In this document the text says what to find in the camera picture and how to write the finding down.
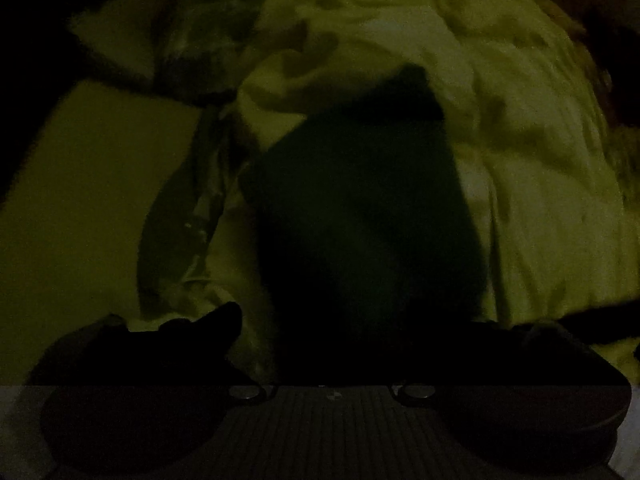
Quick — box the pale floral quilt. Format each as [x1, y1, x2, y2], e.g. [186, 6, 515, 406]
[70, 0, 640, 376]

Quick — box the dark teal small garment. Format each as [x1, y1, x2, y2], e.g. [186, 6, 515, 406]
[247, 64, 488, 386]

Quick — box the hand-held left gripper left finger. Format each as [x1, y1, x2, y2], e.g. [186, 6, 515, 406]
[30, 302, 267, 402]

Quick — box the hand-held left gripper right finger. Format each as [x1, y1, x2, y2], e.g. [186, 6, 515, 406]
[390, 320, 629, 402]

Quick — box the yellow bed sheet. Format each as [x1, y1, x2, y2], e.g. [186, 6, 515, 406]
[0, 80, 211, 386]

